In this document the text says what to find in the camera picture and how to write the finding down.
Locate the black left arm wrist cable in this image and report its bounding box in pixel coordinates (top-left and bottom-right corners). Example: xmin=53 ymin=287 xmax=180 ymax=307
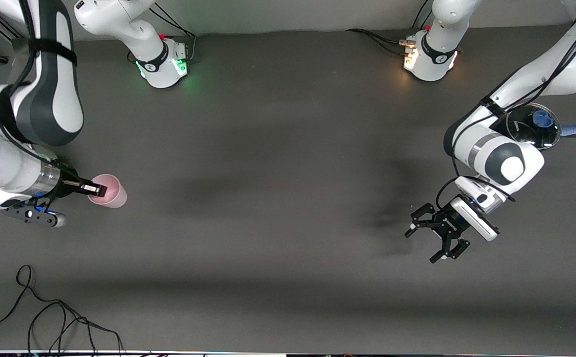
xmin=436 ymin=10 xmax=576 ymax=209

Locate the thin black loose cable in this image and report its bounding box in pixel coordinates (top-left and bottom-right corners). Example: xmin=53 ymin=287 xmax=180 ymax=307
xmin=0 ymin=264 xmax=124 ymax=354

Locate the dark grey table mat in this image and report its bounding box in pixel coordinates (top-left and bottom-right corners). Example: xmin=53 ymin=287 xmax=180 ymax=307
xmin=0 ymin=17 xmax=576 ymax=355

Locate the pink plastic cup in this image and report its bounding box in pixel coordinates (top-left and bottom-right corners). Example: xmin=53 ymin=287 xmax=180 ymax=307
xmin=88 ymin=174 xmax=128 ymax=209

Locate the black left arm base cable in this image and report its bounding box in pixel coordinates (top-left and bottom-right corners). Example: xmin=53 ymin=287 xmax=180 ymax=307
xmin=346 ymin=28 xmax=410 ymax=54

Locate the black arm base cable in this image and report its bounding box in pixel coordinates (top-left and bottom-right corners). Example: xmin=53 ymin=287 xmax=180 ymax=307
xmin=346 ymin=28 xmax=410 ymax=54
xmin=128 ymin=5 xmax=197 ymax=64

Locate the black right arm base cable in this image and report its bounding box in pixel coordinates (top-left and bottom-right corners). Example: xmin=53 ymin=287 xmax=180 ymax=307
xmin=128 ymin=5 xmax=197 ymax=64

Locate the glass lid with blue knob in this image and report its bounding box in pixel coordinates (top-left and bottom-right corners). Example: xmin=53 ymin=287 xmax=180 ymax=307
xmin=506 ymin=103 xmax=562 ymax=150

